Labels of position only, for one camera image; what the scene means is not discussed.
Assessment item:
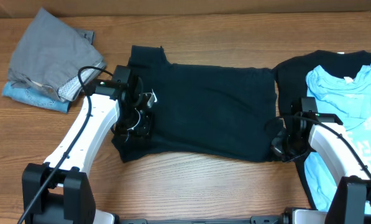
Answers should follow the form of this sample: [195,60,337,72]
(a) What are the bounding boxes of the light blue t-shirt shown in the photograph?
[304,64,371,212]

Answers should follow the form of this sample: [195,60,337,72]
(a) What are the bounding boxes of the grey folded shorts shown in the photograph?
[7,8,106,101]

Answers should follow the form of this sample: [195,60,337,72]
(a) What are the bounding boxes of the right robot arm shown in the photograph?
[270,97,371,223]

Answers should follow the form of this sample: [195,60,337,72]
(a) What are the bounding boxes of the light blue folded jeans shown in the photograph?
[2,82,70,114]

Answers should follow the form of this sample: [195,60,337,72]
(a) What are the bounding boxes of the plain black t-shirt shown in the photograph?
[273,50,371,212]

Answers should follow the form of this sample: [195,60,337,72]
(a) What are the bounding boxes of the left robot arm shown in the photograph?
[18,65,157,223]

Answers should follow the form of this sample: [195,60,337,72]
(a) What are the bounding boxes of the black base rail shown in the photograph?
[110,207,329,224]

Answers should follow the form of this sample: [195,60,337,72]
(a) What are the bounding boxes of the black Nike t-shirt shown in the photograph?
[112,46,283,162]

